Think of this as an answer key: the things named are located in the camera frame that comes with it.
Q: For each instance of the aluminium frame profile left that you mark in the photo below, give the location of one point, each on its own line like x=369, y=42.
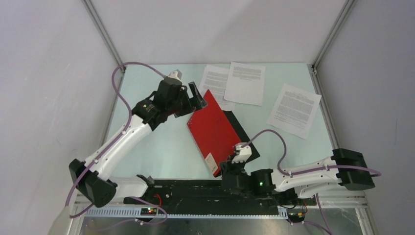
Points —
x=102, y=31

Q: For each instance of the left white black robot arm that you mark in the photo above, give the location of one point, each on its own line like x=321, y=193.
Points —
x=92, y=176

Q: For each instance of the left printed paper sheet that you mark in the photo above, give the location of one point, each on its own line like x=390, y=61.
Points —
x=215, y=80

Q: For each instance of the aluminium frame profile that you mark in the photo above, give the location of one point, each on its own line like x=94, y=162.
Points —
x=102, y=31
x=334, y=31

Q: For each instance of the slotted cable duct rail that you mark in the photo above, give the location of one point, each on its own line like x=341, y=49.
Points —
x=131, y=212

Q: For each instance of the printed paper sheet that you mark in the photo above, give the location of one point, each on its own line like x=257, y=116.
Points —
x=215, y=80
x=245, y=84
x=294, y=111

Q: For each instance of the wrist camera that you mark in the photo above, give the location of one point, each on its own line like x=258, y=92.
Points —
x=176, y=74
x=242, y=153

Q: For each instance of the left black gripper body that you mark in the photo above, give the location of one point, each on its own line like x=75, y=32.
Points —
x=174, y=106

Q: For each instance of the controller board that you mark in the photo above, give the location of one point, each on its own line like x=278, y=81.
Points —
x=148, y=211
x=293, y=218

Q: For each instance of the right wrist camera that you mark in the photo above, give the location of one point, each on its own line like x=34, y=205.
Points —
x=242, y=153

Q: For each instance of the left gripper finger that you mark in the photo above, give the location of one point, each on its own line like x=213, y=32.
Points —
x=197, y=101
x=184, y=110

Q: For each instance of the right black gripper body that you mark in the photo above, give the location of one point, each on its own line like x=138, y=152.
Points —
x=234, y=169

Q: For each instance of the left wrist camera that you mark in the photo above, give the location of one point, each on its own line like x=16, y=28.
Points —
x=176, y=74

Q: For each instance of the left controller board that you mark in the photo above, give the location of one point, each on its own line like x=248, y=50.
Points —
x=148, y=211

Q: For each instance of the red black clip folder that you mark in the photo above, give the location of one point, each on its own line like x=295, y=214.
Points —
x=215, y=133

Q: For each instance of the right controller board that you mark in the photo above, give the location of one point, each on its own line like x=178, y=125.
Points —
x=293, y=218

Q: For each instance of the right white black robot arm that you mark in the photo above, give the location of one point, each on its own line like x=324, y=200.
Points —
x=344, y=169

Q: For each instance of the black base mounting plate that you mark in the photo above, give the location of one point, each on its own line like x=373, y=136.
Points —
x=207, y=196

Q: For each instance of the middle printed paper sheet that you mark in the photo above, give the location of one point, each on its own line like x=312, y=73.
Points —
x=245, y=84

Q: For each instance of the right printed paper sheet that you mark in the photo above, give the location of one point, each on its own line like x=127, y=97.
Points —
x=294, y=111

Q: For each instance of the aluminium frame profile right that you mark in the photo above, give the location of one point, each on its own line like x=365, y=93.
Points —
x=334, y=31

